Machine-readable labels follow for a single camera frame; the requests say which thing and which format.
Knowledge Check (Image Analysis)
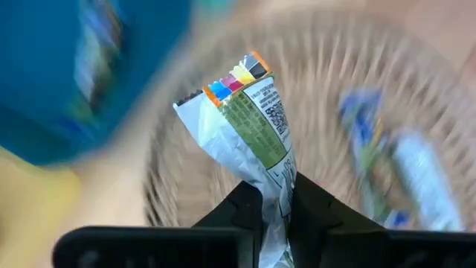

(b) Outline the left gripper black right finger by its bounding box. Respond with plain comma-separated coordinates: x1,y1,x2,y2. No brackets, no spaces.
288,171,390,268

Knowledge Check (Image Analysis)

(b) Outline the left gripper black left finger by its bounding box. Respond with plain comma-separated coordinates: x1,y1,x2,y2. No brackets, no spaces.
191,180,266,268

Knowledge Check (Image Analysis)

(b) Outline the white green granola bar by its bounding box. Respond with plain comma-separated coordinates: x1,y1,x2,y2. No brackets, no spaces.
173,51,298,268

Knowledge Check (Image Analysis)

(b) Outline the blue granola bar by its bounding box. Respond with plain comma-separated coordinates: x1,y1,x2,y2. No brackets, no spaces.
337,87,414,229

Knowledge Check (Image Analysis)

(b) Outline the round wicker basket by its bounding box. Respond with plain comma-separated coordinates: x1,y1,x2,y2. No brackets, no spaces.
143,10,476,232

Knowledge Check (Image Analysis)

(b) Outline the teal plastic tray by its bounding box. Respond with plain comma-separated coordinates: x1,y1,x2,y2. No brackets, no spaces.
191,0,239,10

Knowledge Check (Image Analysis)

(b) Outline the yellow plastic tray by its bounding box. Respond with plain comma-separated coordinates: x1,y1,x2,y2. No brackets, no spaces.
0,147,81,268

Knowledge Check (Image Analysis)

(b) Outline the blue plastic tray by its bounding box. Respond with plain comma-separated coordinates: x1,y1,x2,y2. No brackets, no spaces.
0,0,194,167

